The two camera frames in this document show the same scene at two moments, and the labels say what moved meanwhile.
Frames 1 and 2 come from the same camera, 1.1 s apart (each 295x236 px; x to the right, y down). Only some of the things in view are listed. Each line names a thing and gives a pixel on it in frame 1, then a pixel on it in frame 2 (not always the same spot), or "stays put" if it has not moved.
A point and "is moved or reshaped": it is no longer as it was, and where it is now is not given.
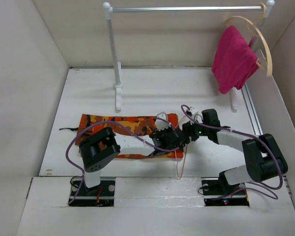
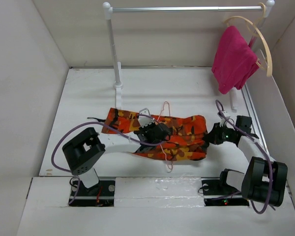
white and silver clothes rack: (267, 9) stays put
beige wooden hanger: (270, 66) stays put
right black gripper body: (195, 130) to (222, 133)
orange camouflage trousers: (139, 126) is moved or reshaped
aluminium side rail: (251, 110) stays put
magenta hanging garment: (234, 63) stays put
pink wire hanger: (176, 154) to (159, 116)
